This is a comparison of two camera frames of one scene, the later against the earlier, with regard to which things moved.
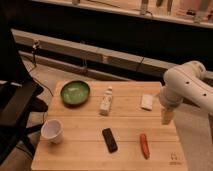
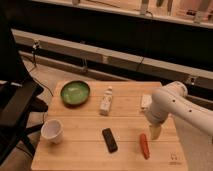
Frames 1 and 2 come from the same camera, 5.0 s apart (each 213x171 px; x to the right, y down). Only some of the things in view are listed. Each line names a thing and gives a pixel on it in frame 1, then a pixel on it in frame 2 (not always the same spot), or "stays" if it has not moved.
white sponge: [147, 101] stays
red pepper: [145, 146] stays
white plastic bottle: [106, 104] stays
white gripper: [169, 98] to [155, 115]
